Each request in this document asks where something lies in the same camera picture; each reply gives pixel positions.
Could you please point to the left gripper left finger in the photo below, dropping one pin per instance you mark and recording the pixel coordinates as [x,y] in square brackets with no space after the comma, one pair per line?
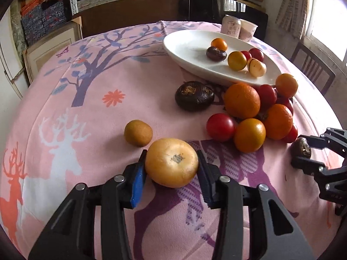
[69,234]

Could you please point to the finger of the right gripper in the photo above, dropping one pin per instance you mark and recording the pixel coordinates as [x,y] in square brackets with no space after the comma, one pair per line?
[332,138]
[309,167]

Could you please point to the dark brown passion fruit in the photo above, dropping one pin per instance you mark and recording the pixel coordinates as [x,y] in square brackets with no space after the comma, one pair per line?
[300,148]

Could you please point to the large orange mandarin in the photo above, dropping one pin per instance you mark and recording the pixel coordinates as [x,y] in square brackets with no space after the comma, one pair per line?
[242,101]

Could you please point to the large tan round fruit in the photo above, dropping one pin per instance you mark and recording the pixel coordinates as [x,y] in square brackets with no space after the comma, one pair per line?
[171,162]

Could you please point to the small brown round fruit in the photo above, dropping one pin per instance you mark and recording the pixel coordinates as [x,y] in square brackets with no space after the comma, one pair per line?
[138,133]

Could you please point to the small red cherry tomato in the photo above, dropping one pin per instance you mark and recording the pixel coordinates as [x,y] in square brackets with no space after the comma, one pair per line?
[257,54]

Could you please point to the yellow orange tomato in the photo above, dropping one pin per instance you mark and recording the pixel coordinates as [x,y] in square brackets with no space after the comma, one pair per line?
[237,61]

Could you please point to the small orange kumquat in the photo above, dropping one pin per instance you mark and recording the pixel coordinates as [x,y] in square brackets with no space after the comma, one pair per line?
[220,44]

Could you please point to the dark wooden chair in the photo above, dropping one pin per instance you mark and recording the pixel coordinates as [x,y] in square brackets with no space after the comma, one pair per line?
[315,69]

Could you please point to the pink deer print tablecloth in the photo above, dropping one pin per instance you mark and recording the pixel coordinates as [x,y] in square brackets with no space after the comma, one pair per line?
[69,128]

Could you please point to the beige patterned curtain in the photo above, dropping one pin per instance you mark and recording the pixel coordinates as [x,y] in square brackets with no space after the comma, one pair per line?
[292,17]

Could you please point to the white paper cup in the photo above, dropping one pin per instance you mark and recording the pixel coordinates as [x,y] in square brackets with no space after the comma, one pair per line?
[247,30]

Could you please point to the white drink can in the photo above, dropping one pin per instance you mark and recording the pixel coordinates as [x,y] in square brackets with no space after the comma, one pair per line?
[231,26]

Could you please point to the white ceramic plate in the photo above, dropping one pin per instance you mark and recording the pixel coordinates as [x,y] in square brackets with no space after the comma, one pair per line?
[188,50]

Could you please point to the framed picture leaning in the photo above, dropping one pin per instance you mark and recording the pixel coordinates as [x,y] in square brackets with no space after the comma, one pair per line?
[39,53]

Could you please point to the dark wooden cabinet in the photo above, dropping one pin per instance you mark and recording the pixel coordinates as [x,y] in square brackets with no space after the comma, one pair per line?
[123,13]

